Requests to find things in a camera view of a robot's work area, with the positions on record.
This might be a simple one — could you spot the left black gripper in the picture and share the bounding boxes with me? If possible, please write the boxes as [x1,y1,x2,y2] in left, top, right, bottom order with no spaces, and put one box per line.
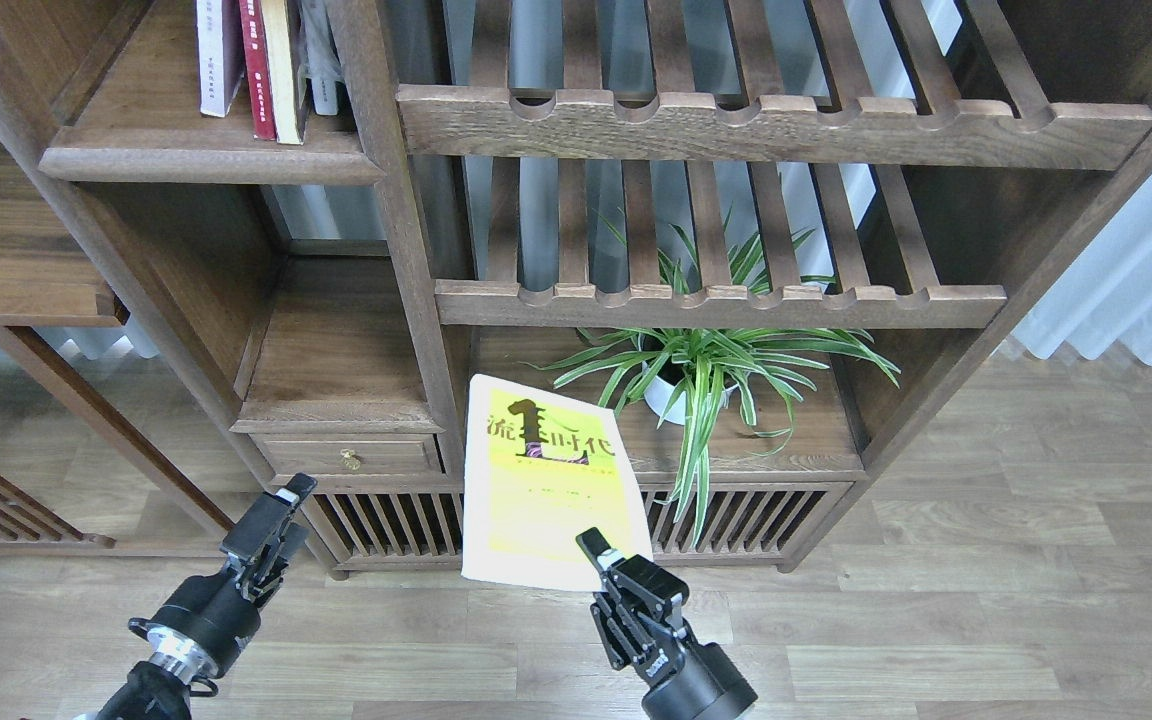
[128,473,317,682]

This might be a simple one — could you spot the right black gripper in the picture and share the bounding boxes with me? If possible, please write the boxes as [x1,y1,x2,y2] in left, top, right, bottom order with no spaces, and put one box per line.
[576,528,758,719]

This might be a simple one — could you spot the yellow green book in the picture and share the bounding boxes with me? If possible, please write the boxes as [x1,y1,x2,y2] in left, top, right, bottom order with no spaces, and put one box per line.
[461,374,653,591]

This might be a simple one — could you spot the red paperback book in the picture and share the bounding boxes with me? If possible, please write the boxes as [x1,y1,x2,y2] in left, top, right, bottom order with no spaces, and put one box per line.
[238,0,276,141]

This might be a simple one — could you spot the white purple book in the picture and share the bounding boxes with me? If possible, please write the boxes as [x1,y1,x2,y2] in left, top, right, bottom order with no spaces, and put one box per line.
[195,0,244,118]

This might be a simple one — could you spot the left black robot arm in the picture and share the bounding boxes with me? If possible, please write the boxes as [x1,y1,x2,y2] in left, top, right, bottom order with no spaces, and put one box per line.
[93,473,317,719]

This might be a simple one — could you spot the brass drawer knob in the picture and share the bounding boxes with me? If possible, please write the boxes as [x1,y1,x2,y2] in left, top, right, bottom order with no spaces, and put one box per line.
[340,448,362,473]

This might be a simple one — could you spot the white plant pot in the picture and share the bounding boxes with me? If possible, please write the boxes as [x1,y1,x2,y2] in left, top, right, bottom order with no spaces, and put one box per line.
[636,336,737,425]

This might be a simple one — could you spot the spider plant leaves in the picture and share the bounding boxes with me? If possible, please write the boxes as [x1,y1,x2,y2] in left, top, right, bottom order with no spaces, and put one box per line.
[535,205,901,547]

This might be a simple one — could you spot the dark wooden bookshelf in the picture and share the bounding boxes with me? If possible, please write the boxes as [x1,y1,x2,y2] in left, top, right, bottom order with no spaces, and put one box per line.
[0,1,1152,573]

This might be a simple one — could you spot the upright tan book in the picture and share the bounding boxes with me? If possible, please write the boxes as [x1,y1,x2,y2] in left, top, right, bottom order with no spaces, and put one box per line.
[260,0,308,145]

